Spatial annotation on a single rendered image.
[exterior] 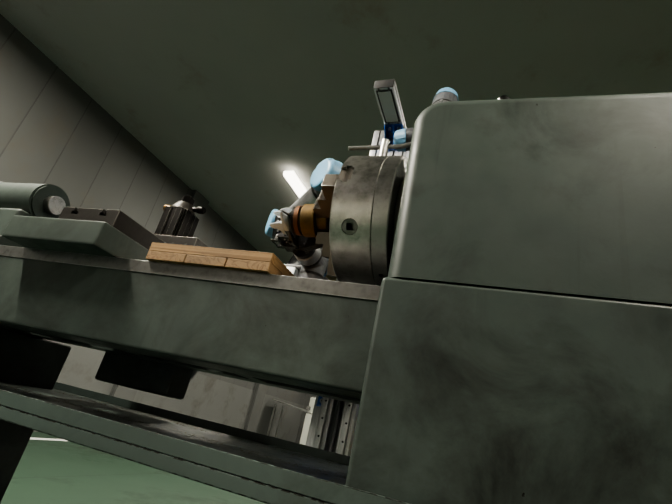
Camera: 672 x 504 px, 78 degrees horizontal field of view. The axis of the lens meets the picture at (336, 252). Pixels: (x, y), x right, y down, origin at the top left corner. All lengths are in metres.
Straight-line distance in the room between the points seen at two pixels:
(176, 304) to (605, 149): 0.83
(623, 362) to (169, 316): 0.77
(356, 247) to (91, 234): 0.58
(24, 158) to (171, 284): 3.75
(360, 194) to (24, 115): 4.05
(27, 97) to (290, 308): 4.13
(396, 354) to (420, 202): 0.27
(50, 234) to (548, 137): 1.05
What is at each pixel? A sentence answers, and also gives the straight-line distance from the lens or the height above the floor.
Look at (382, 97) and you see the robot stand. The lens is 1.96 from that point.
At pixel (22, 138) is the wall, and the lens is 4.62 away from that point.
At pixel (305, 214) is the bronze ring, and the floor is 1.07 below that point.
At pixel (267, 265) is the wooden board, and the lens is 0.81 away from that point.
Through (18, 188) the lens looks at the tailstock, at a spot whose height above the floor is 1.10.
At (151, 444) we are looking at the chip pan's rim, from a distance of 0.69.
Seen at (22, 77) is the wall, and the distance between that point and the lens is 4.72.
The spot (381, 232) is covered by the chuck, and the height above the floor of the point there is 0.99.
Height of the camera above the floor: 0.62
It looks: 22 degrees up
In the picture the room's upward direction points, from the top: 13 degrees clockwise
